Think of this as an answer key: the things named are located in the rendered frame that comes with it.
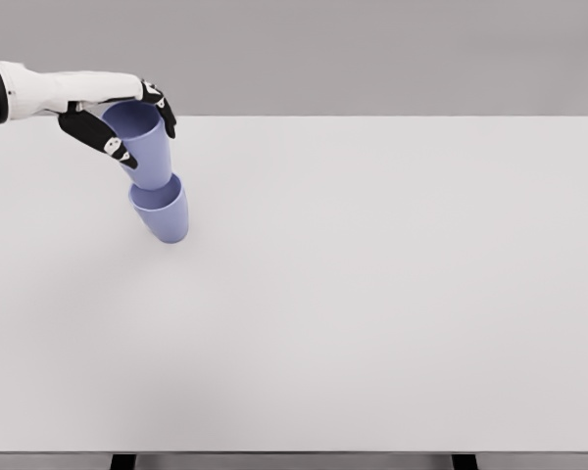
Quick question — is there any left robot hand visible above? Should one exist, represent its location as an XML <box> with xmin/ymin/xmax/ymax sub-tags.
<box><xmin>44</xmin><ymin>70</ymin><xmax>177</xmax><ymax>170</ymax></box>

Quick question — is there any lavender blue plastic cup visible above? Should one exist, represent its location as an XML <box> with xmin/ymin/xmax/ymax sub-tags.
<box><xmin>100</xmin><ymin>99</ymin><xmax>173</xmax><ymax>191</ymax></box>
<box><xmin>128</xmin><ymin>172</ymin><xmax>189</xmax><ymax>245</ymax></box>

